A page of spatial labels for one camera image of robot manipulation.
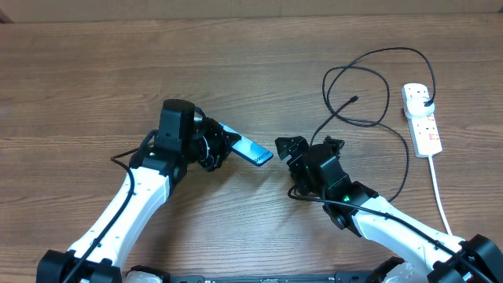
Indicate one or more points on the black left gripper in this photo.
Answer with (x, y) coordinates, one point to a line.
(223, 143)

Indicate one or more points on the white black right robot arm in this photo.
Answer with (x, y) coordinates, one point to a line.
(421, 253)

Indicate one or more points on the blue Galaxy smartphone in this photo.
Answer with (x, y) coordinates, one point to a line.
(248, 149)

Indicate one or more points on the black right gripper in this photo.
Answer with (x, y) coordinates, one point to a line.
(292, 145)

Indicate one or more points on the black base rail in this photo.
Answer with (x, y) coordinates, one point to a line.
(337, 277)

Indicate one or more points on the white power strip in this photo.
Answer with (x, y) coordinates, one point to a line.
(424, 131)

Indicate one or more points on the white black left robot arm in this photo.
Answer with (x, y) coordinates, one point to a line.
(184, 136)

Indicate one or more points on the white charger plug adapter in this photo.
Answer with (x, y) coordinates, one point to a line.
(417, 107)

